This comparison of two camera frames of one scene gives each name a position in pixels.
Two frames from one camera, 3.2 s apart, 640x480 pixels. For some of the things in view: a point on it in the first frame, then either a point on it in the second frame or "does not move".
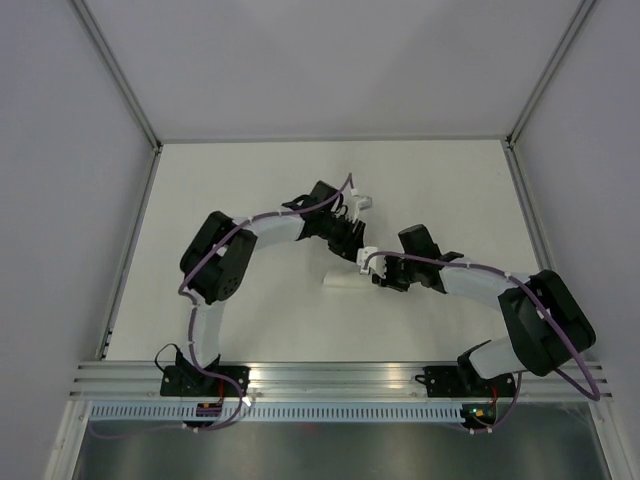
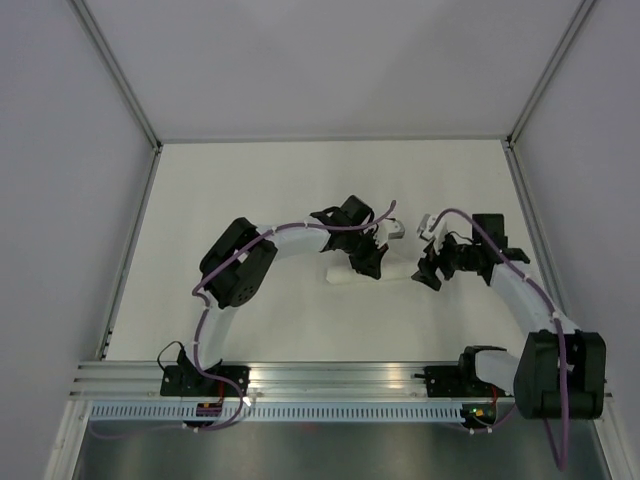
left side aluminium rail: [130, 251] does not move
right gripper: [388, 281] → [428, 265]
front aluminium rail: [110, 380] does not move
